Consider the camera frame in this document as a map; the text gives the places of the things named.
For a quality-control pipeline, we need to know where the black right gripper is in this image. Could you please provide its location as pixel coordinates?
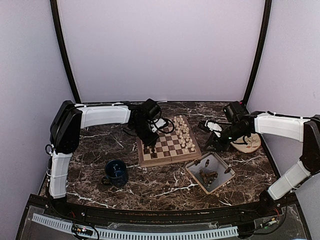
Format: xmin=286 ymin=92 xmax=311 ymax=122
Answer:
xmin=203 ymin=123 xmax=248 ymax=153

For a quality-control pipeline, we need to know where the wooden folding chess board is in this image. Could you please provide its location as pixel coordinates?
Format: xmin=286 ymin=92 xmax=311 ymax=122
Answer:
xmin=136 ymin=115 xmax=202 ymax=168

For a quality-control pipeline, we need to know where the dark blue enamel mug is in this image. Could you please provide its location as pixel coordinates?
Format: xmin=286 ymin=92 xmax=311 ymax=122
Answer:
xmin=101 ymin=159 xmax=129 ymax=188

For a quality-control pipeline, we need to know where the black right frame post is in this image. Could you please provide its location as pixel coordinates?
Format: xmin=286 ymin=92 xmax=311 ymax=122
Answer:
xmin=242 ymin=0 xmax=273 ymax=106

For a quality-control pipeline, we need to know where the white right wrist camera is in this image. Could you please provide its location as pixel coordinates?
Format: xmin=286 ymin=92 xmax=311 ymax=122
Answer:
xmin=198 ymin=120 xmax=223 ymax=138

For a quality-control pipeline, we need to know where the cream floral ceramic plate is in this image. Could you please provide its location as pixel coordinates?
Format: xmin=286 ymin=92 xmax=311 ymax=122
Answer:
xmin=230 ymin=133 xmax=262 ymax=154

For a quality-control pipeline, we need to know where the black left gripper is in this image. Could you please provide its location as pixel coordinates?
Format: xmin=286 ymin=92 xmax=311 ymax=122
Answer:
xmin=132 ymin=120 xmax=160 ymax=147

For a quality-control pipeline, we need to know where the black left frame post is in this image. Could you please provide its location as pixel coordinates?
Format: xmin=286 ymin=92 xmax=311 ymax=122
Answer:
xmin=49 ymin=0 xmax=82 ymax=104

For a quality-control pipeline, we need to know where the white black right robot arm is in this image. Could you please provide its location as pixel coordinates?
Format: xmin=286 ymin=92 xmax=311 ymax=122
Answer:
xmin=199 ymin=101 xmax=320 ymax=217

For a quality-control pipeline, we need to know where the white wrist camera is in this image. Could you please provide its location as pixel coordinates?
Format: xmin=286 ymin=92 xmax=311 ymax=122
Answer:
xmin=198 ymin=120 xmax=223 ymax=138
xmin=150 ymin=118 xmax=168 ymax=133

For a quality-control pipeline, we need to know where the black frame post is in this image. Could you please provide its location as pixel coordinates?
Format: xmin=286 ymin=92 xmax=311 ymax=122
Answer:
xmin=49 ymin=0 xmax=82 ymax=104
xmin=242 ymin=0 xmax=273 ymax=106

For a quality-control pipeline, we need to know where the white slotted cable duct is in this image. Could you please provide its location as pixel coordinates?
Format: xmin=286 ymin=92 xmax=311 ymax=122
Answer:
xmin=31 ymin=213 xmax=239 ymax=240

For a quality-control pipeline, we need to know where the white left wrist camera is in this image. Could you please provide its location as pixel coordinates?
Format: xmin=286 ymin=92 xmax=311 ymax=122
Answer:
xmin=150 ymin=118 xmax=168 ymax=133

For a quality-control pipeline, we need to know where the white chess pieces row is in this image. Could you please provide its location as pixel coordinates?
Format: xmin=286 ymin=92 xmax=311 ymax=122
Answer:
xmin=171 ymin=115 xmax=196 ymax=156

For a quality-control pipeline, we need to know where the silver metal tray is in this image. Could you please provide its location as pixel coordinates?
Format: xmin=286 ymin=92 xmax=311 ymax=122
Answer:
xmin=185 ymin=152 xmax=236 ymax=195

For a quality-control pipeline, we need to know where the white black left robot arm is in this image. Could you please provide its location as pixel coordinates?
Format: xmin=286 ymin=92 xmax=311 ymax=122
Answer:
xmin=47 ymin=98 xmax=174 ymax=218

